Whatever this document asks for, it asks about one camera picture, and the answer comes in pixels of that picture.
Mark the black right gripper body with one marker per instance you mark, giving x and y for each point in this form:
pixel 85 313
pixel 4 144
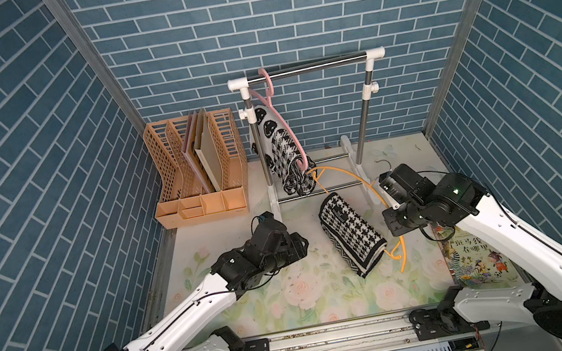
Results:
pixel 401 218

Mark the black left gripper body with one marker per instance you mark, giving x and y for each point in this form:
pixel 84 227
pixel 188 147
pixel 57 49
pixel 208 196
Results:
pixel 287 251

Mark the black white houndstooth scarf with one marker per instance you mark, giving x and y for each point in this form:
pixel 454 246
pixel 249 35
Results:
pixel 360 245

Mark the black white smiley scarf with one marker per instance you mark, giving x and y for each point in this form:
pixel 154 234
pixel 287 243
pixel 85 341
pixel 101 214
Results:
pixel 281 153

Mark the pink plastic hanger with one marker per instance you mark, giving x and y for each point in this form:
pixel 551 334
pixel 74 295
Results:
pixel 266 100

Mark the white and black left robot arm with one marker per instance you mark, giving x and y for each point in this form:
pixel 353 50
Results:
pixel 236 272

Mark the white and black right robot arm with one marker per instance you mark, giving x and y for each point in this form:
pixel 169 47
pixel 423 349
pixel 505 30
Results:
pixel 461 202

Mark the floral table mat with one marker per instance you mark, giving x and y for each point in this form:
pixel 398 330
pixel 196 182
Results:
pixel 320 288

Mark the colourful floral booklet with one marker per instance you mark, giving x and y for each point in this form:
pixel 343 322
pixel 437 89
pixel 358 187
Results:
pixel 473 263

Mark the beige folder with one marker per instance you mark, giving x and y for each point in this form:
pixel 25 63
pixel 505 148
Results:
pixel 206 151

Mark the purple folder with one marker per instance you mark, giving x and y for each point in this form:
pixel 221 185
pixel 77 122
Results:
pixel 191 156

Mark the white and steel clothes rack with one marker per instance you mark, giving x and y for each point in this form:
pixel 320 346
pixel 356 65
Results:
pixel 321 101

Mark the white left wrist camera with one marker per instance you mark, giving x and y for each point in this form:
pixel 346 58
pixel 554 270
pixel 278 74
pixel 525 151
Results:
pixel 266 217

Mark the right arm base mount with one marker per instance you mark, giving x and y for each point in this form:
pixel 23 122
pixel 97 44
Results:
pixel 442 321

